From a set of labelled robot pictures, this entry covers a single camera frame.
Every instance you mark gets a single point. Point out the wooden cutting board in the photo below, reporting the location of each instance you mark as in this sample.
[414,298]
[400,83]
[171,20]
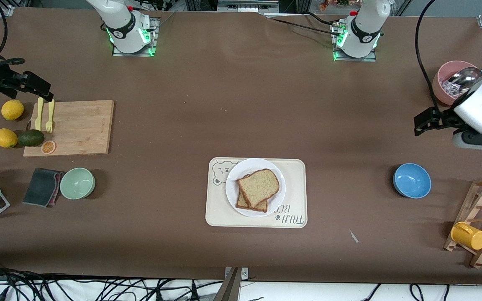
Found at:
[82,133]

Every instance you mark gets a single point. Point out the dark green avocado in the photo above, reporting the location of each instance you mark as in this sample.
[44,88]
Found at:
[31,138]

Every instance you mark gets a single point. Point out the grey metal table bracket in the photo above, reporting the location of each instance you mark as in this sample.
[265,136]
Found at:
[230,288]

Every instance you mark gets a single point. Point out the yellow mug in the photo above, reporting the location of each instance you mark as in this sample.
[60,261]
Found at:
[471,238]

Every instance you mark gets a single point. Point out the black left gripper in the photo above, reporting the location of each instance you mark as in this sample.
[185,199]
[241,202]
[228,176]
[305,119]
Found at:
[442,117]

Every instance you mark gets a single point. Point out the small white tape scrap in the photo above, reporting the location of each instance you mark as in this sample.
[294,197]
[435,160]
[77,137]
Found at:
[354,236]

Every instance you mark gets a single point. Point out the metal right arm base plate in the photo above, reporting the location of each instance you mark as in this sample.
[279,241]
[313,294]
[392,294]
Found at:
[154,42]

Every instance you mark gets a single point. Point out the yellow plastic knife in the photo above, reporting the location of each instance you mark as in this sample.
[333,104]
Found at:
[39,113]

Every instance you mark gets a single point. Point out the pale green bowl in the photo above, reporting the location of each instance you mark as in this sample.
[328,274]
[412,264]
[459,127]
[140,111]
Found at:
[78,184]

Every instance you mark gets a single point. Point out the clear plastic ice pieces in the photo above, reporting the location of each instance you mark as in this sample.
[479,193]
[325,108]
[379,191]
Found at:
[449,88]

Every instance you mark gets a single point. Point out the orange slice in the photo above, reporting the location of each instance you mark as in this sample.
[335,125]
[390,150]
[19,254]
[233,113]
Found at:
[48,147]

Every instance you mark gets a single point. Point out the yellow lemon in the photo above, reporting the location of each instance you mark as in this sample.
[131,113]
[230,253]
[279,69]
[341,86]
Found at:
[12,110]
[6,138]

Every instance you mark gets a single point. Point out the yellow plastic fork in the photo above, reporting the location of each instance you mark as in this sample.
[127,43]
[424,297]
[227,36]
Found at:
[50,117]

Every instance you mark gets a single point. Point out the cream bear print tray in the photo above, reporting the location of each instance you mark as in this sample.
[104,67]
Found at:
[295,188]

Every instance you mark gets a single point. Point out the metal scoop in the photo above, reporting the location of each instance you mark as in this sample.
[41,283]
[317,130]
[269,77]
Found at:
[465,77]

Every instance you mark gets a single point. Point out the dark grey folded cloth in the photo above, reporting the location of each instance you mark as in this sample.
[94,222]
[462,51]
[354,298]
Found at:
[40,188]

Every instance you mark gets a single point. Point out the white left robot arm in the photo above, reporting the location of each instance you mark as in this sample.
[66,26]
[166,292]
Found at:
[360,44]

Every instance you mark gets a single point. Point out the pink bowl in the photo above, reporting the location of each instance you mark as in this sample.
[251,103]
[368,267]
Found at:
[454,66]

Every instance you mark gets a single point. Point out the wooden mug rack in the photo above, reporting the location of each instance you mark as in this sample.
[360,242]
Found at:
[476,205]

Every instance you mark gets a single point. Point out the blue bowl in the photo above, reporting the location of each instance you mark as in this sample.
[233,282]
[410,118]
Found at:
[412,180]

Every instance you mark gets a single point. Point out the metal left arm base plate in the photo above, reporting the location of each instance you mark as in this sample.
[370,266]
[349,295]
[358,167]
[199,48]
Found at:
[356,59]

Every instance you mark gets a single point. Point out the grey metal equipment box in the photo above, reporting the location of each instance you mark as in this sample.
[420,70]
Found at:
[247,6]

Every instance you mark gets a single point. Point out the aluminium table edge rail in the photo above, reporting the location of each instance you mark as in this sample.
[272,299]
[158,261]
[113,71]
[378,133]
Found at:
[6,11]

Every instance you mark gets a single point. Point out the colourful background items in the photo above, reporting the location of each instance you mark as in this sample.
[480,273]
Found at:
[333,3]

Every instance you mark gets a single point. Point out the white round plate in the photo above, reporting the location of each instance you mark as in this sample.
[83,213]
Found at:
[237,175]

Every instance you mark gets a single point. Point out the sandwich top bread slice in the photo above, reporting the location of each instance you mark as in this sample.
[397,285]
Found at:
[260,187]

